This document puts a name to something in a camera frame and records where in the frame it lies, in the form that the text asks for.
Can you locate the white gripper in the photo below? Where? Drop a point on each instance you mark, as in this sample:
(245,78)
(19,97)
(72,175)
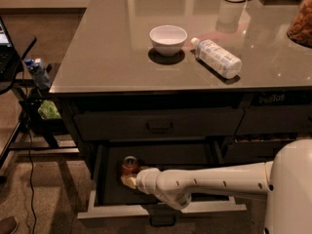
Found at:
(144,179)

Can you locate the orange soda can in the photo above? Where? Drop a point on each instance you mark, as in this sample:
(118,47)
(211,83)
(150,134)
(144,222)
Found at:
(130,166)

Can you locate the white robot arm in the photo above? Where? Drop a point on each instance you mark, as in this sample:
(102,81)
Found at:
(286,182)

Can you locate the open grey middle drawer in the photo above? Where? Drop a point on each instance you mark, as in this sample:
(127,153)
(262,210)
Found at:
(114,204)

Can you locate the dark top drawer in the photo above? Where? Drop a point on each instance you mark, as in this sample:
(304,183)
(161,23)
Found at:
(152,124)

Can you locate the dark drawer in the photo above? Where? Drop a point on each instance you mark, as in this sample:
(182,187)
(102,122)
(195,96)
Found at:
(278,113)
(152,124)

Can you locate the right side snack drawer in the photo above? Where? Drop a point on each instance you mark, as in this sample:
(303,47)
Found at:
(258,148)

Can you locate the right upper dark drawer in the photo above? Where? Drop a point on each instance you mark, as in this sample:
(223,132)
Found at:
(278,113)

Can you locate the black side cart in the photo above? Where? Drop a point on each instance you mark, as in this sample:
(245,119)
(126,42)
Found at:
(30,99)

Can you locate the green snack bag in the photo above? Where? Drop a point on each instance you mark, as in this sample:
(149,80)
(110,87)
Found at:
(48,110)

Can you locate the dark cabinet with grey top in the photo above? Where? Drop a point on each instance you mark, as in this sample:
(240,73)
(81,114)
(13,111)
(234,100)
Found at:
(111,66)

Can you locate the white ceramic bowl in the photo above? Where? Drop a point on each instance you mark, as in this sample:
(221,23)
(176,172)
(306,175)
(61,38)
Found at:
(167,40)

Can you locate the brown shoe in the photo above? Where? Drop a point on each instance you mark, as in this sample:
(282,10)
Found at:
(8,225)

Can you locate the blue capped water bottle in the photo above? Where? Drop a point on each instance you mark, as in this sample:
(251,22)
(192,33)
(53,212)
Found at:
(38,73)

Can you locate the clear plastic bottle white label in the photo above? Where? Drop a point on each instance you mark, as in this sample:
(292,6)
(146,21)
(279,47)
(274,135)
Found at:
(218,59)

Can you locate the black laptop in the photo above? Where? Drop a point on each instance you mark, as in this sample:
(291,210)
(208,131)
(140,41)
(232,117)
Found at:
(9,57)

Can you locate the glass jar of snacks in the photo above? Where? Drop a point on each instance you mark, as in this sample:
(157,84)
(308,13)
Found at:
(300,29)

